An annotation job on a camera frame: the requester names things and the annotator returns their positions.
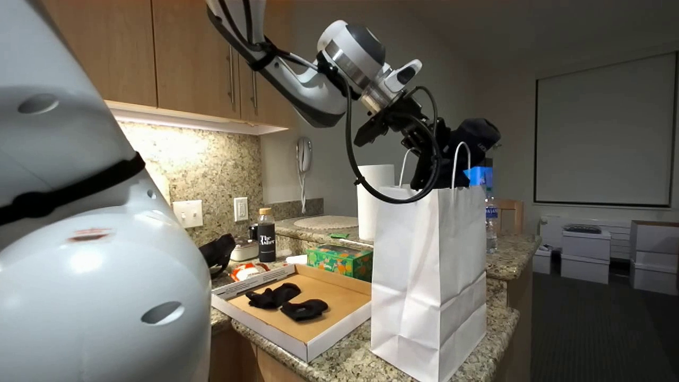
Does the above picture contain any green patterned tissue box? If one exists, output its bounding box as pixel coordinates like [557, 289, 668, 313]
[305, 245, 376, 282]

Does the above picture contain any wooden counter cabinet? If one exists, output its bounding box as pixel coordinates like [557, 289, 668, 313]
[210, 326, 315, 382]

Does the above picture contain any white box with dark lid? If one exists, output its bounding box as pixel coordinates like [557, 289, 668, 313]
[561, 223, 613, 287]

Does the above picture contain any wooden wall cabinet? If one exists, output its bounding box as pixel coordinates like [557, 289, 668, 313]
[40, 0, 300, 136]

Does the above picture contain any wooden dining chair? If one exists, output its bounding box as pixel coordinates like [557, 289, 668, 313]
[497, 198, 526, 241]

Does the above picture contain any thin black camera cable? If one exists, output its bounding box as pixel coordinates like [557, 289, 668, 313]
[344, 73, 446, 208]

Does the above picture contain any narrow white wall outlet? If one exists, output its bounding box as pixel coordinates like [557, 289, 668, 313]
[231, 196, 251, 223]

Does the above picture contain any large white storage box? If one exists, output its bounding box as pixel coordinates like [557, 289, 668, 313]
[630, 219, 679, 298]

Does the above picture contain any blue labelled water bottle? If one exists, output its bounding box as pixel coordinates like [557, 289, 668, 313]
[484, 190, 501, 253]

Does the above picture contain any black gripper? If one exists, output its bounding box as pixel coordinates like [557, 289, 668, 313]
[355, 94, 480, 174]

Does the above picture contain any large black sock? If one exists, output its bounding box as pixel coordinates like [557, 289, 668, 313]
[244, 282, 304, 310]

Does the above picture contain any white projection screen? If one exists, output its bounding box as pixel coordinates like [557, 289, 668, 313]
[532, 51, 679, 210]

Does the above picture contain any black pouch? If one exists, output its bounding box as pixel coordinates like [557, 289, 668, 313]
[199, 232, 238, 278]

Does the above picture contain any wide white wall outlet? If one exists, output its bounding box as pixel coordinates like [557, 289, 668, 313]
[171, 198, 205, 230]

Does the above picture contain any dark sauce bottle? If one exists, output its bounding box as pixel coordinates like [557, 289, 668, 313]
[254, 207, 279, 263]

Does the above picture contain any red and white package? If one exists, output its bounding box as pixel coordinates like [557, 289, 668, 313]
[229, 259, 274, 284]

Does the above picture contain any glowing blue display screen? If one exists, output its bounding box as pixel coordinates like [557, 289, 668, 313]
[463, 166, 494, 192]

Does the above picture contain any white paper bag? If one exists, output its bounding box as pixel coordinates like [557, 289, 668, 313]
[369, 140, 490, 382]

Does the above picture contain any small white box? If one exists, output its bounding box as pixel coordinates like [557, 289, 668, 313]
[531, 242, 557, 276]

